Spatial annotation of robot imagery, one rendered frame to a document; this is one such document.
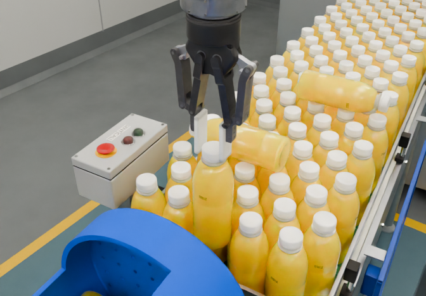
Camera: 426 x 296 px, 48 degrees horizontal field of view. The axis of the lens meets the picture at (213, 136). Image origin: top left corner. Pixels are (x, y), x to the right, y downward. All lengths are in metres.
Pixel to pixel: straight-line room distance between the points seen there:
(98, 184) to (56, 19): 3.07
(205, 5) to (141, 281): 0.41
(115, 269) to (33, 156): 2.27
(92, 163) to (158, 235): 0.39
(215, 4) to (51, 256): 1.89
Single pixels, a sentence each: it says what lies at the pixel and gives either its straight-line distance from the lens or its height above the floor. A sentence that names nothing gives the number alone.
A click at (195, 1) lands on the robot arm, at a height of 1.47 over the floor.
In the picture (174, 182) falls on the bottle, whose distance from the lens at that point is 0.93.
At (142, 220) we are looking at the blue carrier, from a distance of 0.62.
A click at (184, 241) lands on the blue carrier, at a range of 0.60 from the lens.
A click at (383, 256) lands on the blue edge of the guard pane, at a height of 0.92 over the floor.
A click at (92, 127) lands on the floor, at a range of 3.18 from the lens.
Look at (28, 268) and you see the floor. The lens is 2.34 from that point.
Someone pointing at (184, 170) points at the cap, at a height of 1.10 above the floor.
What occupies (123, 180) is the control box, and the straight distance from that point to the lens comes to 0.98.
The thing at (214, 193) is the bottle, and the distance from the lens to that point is 0.78.
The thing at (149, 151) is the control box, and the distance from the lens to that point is 1.03.
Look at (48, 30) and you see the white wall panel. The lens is 3.95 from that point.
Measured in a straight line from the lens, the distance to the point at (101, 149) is 0.98.
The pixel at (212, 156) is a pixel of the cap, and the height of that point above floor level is 1.22.
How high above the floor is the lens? 1.66
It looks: 34 degrees down
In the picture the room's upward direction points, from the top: straight up
